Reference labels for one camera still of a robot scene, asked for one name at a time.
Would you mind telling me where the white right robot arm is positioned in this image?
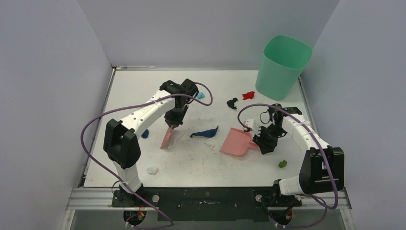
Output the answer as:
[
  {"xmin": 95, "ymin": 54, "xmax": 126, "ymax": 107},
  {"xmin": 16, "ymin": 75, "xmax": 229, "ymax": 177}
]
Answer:
[{"xmin": 252, "ymin": 104, "xmax": 345, "ymax": 206}]

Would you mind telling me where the small dark blue paper scrap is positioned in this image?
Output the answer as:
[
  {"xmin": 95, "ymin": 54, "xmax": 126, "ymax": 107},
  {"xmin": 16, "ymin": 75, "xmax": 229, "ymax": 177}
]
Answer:
[{"xmin": 141, "ymin": 129, "xmax": 149, "ymax": 139}]

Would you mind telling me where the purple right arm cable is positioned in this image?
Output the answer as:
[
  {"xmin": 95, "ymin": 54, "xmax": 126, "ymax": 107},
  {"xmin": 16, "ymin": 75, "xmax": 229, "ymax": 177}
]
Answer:
[{"xmin": 237, "ymin": 103, "xmax": 339, "ymax": 229}]

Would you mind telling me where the teal paper scrap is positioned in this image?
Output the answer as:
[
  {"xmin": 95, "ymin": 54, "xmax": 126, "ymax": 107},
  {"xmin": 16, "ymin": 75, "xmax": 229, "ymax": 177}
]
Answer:
[{"xmin": 196, "ymin": 92, "xmax": 205, "ymax": 100}]

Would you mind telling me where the green plastic waste bin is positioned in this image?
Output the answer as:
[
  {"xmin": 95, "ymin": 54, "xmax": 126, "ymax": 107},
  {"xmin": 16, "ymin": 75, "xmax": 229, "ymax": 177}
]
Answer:
[{"xmin": 255, "ymin": 35, "xmax": 313, "ymax": 101}]

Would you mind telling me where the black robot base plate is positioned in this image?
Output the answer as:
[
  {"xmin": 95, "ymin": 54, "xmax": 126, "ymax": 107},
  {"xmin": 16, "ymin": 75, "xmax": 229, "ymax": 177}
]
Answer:
[{"xmin": 111, "ymin": 187, "xmax": 302, "ymax": 223}]

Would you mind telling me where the black paper scrap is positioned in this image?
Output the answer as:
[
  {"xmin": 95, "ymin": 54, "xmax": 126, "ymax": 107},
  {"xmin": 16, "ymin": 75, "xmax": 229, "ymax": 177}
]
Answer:
[{"xmin": 226, "ymin": 97, "xmax": 238, "ymax": 110}]

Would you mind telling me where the green paper scrap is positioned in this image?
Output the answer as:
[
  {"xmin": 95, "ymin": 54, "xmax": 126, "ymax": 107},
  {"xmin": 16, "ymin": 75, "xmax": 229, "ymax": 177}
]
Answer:
[{"xmin": 278, "ymin": 160, "xmax": 287, "ymax": 168}]

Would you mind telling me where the pink plastic dustpan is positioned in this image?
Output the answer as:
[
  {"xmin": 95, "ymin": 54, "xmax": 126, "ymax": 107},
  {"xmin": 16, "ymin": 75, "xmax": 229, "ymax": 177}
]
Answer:
[{"xmin": 220, "ymin": 127, "xmax": 259, "ymax": 157}]

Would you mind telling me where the long dark blue paper scrap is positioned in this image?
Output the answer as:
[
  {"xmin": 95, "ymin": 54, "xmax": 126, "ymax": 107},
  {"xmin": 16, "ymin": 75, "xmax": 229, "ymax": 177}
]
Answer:
[{"xmin": 190, "ymin": 126, "xmax": 219, "ymax": 138}]

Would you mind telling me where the red paper scrap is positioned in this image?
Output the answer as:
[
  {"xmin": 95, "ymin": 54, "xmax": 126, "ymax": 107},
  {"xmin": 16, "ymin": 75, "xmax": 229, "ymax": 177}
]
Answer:
[{"xmin": 242, "ymin": 91, "xmax": 255, "ymax": 100}]

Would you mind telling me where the pink hand brush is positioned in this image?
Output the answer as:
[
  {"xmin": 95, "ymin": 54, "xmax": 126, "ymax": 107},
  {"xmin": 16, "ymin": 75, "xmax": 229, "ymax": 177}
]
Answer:
[{"xmin": 160, "ymin": 126, "xmax": 174, "ymax": 150}]

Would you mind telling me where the white paper scrap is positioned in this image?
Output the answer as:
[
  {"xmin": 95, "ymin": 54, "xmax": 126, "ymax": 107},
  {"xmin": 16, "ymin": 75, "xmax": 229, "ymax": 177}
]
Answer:
[{"xmin": 147, "ymin": 166, "xmax": 159, "ymax": 175}]

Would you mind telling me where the aluminium frame rail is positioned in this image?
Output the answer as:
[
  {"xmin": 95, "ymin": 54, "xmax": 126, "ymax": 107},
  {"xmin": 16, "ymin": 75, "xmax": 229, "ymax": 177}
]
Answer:
[{"xmin": 66, "ymin": 188, "xmax": 352, "ymax": 210}]

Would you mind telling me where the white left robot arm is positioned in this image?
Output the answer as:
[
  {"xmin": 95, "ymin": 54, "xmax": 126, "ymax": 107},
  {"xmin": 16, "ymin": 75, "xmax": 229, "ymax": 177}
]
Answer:
[{"xmin": 103, "ymin": 79, "xmax": 199, "ymax": 207}]

